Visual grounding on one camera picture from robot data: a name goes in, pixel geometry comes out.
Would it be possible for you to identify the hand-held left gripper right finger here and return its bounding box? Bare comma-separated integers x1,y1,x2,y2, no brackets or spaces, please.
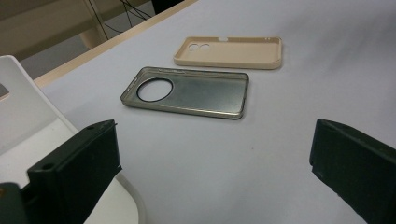
309,118,396,224

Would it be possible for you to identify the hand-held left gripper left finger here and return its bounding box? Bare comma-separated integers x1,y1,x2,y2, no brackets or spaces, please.
20,119,122,224

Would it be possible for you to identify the white plastic storage box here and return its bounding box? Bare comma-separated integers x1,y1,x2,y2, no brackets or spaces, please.
0,54,142,224

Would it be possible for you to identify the grey translucent phone case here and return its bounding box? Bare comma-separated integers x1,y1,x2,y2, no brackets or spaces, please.
120,66,250,120

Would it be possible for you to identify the beige phone case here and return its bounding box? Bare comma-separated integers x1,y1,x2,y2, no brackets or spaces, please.
173,35,283,71

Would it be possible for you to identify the white table cover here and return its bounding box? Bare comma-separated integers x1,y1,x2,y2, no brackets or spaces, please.
40,0,396,224

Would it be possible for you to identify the tangle of black cables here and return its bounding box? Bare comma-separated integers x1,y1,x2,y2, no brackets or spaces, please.
87,0,154,41

